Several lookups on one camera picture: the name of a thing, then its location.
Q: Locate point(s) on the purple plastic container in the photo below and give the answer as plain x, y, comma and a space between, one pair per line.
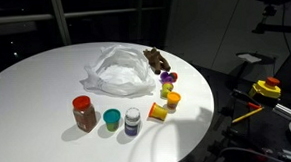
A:
165, 78

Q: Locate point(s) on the yellow-green container magenta lid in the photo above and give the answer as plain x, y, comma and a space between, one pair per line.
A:
166, 89

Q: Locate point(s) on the red toy strawberry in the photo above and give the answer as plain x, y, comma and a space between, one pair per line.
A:
174, 76

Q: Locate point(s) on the yellow container light orange lid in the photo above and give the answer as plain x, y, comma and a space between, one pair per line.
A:
173, 99

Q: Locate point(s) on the yellow container red-orange lid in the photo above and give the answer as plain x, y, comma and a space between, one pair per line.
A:
158, 112

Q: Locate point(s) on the brown toy deer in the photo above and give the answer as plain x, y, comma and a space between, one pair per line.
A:
156, 58

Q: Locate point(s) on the white plastic bag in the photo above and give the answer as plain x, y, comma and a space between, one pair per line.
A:
118, 75

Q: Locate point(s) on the white-lid jar blue label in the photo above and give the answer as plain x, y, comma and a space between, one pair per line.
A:
132, 122

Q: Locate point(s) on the green container teal lid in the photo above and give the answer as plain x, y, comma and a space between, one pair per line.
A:
112, 118

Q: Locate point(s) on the brown spice jar red lid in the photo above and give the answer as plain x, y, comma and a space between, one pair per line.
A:
84, 116

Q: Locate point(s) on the white plate on stand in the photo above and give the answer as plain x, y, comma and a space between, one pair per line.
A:
251, 57

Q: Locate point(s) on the yellow emergency stop button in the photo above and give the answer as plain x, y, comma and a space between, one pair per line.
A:
266, 88

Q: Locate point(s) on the metal window post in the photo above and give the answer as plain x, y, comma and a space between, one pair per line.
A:
61, 20

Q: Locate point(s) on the horizontal window rail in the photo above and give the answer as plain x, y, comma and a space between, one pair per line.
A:
22, 18

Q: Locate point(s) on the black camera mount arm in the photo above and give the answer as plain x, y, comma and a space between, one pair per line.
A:
276, 27

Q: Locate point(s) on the aluminium rail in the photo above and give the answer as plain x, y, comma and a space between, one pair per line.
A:
287, 111

